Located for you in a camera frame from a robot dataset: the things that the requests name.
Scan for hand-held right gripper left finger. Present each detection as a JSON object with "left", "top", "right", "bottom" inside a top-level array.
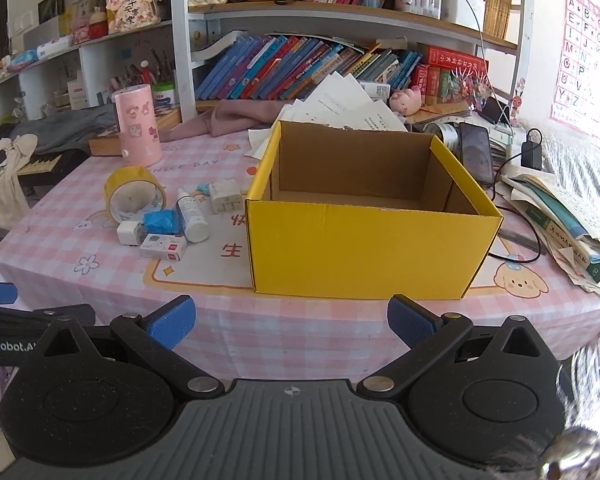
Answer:
[{"left": 40, "top": 294, "right": 226, "bottom": 394}]

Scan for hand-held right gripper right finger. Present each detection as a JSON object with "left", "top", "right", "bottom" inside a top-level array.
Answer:
[{"left": 356, "top": 294, "right": 551, "bottom": 394}]

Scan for white eraser printed sleeve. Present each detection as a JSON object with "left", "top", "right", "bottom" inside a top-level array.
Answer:
[{"left": 140, "top": 235, "right": 187, "bottom": 262}]

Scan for yellow cardboard box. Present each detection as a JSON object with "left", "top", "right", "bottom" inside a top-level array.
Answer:
[{"left": 245, "top": 120, "right": 504, "bottom": 301}]

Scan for white charger plug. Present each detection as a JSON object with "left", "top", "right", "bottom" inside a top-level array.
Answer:
[{"left": 117, "top": 220, "right": 146, "bottom": 247}]

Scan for small blue plastic object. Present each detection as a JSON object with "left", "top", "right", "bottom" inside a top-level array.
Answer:
[{"left": 143, "top": 208, "right": 179, "bottom": 235}]

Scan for white spray bottle blue label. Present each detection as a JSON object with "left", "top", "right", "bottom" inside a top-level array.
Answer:
[{"left": 175, "top": 187, "right": 211, "bottom": 244}]

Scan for white plug adapter block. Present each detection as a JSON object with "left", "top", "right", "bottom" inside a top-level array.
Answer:
[{"left": 210, "top": 180, "right": 244, "bottom": 215}]

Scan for clear yellowish tape roll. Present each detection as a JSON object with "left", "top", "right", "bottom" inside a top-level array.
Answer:
[{"left": 103, "top": 166, "right": 167, "bottom": 223}]

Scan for cream tote bag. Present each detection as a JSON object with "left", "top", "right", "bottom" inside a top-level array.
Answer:
[{"left": 0, "top": 132, "right": 38, "bottom": 233}]

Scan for small piano keyboard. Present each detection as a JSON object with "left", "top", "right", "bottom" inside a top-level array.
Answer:
[{"left": 17, "top": 152, "right": 63, "bottom": 177}]

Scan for grey cloth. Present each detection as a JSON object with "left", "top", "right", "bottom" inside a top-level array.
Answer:
[{"left": 10, "top": 105, "right": 118, "bottom": 156}]

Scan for messy stack of books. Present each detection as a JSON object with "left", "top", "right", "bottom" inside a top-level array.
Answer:
[{"left": 495, "top": 165, "right": 600, "bottom": 301}]

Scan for black smartphone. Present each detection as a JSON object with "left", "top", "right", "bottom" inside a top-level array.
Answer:
[{"left": 458, "top": 121, "right": 496, "bottom": 186}]

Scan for pink cylinder cup with stickers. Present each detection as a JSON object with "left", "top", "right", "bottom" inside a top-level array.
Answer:
[{"left": 111, "top": 86, "right": 163, "bottom": 167}]

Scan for white printed tape roll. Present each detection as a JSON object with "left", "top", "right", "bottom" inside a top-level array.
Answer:
[{"left": 422, "top": 120, "right": 462, "bottom": 153}]

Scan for wooden chessboard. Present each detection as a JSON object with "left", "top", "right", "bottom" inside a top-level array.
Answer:
[{"left": 88, "top": 105, "right": 183, "bottom": 157}]

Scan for black power adapter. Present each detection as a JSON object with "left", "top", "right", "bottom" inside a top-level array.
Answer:
[{"left": 521, "top": 127, "right": 545, "bottom": 171}]

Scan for pink cloth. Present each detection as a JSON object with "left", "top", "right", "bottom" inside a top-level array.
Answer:
[{"left": 158, "top": 99, "right": 301, "bottom": 143}]

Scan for brown envelopes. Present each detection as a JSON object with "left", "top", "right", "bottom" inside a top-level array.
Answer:
[{"left": 410, "top": 101, "right": 473, "bottom": 123}]

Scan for pink pig plush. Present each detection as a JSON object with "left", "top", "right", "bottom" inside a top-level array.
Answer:
[{"left": 390, "top": 85, "right": 426, "bottom": 117}]

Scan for pile of printed papers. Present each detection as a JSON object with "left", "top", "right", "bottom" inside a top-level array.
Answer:
[{"left": 243, "top": 71, "right": 411, "bottom": 161}]

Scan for jar with green lid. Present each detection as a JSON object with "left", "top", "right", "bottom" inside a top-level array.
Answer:
[{"left": 152, "top": 82, "right": 177, "bottom": 107}]

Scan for black phone on stand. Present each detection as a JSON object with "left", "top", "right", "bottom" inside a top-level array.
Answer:
[{"left": 482, "top": 95, "right": 511, "bottom": 128}]

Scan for grey striped blanket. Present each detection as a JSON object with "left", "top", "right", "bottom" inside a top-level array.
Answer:
[{"left": 535, "top": 130, "right": 600, "bottom": 221}]

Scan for small white carton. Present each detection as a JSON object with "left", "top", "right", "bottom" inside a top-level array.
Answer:
[{"left": 360, "top": 81, "right": 392, "bottom": 101}]

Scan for blue wet wipes pack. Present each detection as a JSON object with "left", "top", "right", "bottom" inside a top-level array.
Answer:
[{"left": 5, "top": 49, "right": 40, "bottom": 73}]

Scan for white low shelf unit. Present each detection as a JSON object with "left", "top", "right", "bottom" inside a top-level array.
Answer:
[{"left": 0, "top": 20, "right": 176, "bottom": 126}]

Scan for white paper roll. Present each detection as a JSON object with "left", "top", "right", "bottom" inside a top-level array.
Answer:
[{"left": 36, "top": 35, "right": 73, "bottom": 60}]

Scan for white bookshelf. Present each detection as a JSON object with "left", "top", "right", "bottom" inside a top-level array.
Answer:
[{"left": 170, "top": 0, "right": 536, "bottom": 126}]

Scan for red boxed dictionaries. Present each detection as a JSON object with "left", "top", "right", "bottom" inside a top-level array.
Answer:
[{"left": 410, "top": 45, "right": 490, "bottom": 106}]

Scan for row of colourful books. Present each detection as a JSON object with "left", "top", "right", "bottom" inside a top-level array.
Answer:
[{"left": 196, "top": 35, "right": 423, "bottom": 102}]

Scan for red jar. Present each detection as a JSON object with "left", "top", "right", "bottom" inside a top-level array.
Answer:
[{"left": 87, "top": 7, "right": 109, "bottom": 40}]

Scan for pink doll decoration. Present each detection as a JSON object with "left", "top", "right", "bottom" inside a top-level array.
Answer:
[{"left": 105, "top": 0, "right": 163, "bottom": 35}]

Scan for white storage container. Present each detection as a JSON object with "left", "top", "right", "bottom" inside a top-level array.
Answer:
[{"left": 440, "top": 0, "right": 487, "bottom": 32}]

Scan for set of yellow books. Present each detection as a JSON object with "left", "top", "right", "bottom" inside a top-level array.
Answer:
[{"left": 482, "top": 0, "right": 517, "bottom": 41}]

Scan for black cable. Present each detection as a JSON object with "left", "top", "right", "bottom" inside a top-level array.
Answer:
[{"left": 485, "top": 150, "right": 546, "bottom": 263}]

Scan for bunch of colourful keychains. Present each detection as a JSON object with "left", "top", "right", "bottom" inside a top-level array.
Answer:
[{"left": 450, "top": 72, "right": 493, "bottom": 111}]

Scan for alphabet wall poster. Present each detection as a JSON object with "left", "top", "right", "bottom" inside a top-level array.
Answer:
[{"left": 550, "top": 0, "right": 600, "bottom": 138}]

